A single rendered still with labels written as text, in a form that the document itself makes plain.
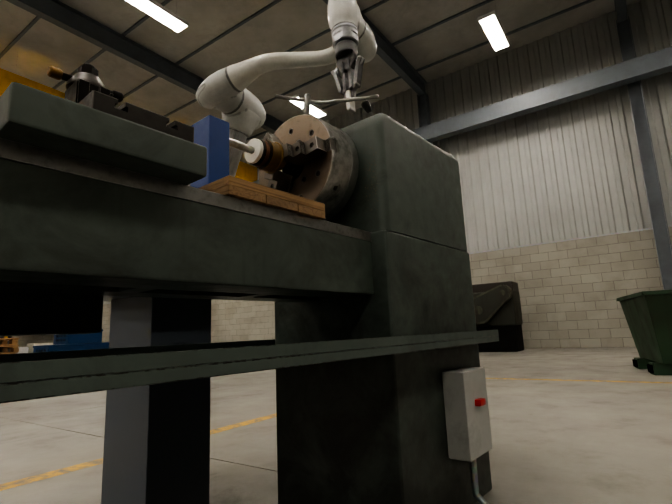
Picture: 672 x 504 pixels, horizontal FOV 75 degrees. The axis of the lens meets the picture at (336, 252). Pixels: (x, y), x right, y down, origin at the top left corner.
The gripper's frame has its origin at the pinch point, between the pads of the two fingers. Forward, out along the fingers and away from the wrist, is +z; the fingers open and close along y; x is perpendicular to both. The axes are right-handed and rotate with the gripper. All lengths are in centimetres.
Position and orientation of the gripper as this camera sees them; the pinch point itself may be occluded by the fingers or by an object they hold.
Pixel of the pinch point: (350, 101)
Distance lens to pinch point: 150.7
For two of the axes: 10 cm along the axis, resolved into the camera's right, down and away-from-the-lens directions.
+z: 0.7, 9.8, -1.9
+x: 6.3, 1.0, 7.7
